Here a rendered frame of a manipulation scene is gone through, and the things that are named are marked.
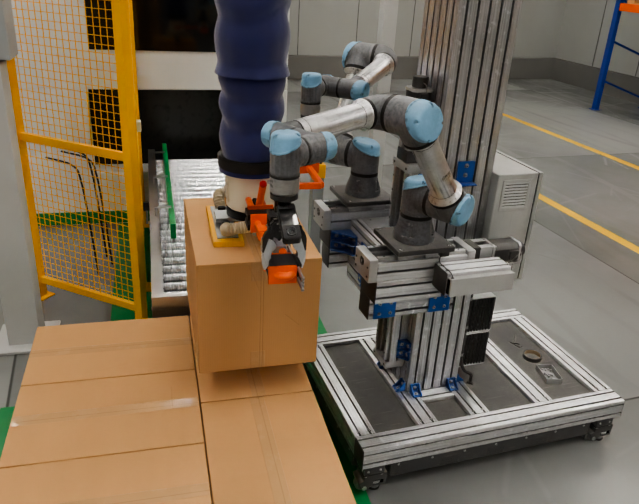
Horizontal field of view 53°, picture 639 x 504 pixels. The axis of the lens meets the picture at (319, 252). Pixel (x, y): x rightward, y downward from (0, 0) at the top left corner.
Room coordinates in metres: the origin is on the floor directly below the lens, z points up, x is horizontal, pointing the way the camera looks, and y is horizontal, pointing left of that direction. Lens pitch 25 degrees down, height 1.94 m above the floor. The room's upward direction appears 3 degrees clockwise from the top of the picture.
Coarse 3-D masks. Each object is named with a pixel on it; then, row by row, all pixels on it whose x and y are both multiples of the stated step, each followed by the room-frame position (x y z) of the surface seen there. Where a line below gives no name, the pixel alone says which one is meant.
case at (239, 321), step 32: (192, 224) 2.06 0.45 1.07; (192, 256) 1.90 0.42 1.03; (224, 256) 1.82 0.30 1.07; (256, 256) 1.83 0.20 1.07; (320, 256) 1.86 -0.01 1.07; (192, 288) 1.95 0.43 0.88; (224, 288) 1.77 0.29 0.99; (256, 288) 1.79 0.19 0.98; (288, 288) 1.82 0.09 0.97; (192, 320) 2.01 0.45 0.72; (224, 320) 1.77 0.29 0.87; (256, 320) 1.79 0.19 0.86; (288, 320) 1.82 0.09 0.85; (224, 352) 1.77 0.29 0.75; (256, 352) 1.80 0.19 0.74; (288, 352) 1.83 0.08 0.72
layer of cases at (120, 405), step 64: (128, 320) 2.26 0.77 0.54; (64, 384) 1.81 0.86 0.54; (128, 384) 1.83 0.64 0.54; (192, 384) 1.86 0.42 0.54; (256, 384) 1.88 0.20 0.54; (64, 448) 1.50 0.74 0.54; (128, 448) 1.52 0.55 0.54; (192, 448) 1.53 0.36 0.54; (256, 448) 1.55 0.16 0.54; (320, 448) 1.57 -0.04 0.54
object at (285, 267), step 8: (272, 256) 1.51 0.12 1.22; (280, 256) 1.52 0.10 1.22; (288, 256) 1.52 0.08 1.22; (272, 264) 1.47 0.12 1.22; (280, 264) 1.47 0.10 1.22; (288, 264) 1.47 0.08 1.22; (272, 272) 1.45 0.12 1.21; (296, 272) 1.47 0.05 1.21; (272, 280) 1.45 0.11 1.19; (280, 280) 1.46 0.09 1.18; (288, 280) 1.46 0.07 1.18; (296, 280) 1.47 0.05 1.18
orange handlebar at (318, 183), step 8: (312, 168) 2.35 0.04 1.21; (312, 176) 2.28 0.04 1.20; (304, 184) 2.16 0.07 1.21; (312, 184) 2.17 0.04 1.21; (320, 184) 2.18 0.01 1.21; (248, 200) 1.96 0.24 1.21; (264, 200) 1.98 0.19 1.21; (256, 224) 1.77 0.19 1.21; (280, 272) 1.45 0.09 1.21; (288, 272) 1.46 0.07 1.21
